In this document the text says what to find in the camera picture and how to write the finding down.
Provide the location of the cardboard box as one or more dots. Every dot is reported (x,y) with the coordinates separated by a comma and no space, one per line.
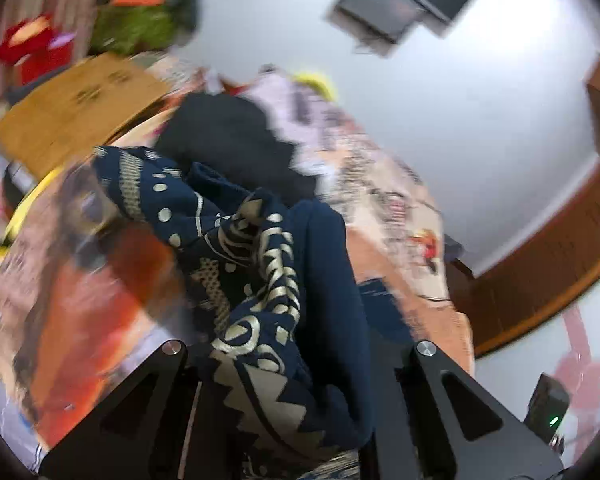
(80,105)

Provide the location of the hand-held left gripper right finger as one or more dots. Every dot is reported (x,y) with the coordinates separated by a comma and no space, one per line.
(424,371)

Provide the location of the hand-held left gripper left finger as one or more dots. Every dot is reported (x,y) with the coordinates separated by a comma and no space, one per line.
(172,365)

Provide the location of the grey-green garment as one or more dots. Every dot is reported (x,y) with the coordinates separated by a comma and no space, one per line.
(186,0)

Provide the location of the red bag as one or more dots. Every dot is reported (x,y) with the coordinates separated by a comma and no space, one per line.
(32,47)

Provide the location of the navy patterned hoodie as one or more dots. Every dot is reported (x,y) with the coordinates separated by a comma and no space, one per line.
(325,280)

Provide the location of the black garment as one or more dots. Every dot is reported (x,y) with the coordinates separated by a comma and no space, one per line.
(230,145)

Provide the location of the pink item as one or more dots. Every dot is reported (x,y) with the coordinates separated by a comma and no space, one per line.
(580,360)

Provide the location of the grey set-top box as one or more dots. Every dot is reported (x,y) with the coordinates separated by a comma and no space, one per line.
(375,10)

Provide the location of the green bag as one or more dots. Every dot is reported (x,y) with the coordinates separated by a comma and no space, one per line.
(130,30)

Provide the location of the printed blanket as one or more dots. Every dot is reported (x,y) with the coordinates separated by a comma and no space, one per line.
(395,210)

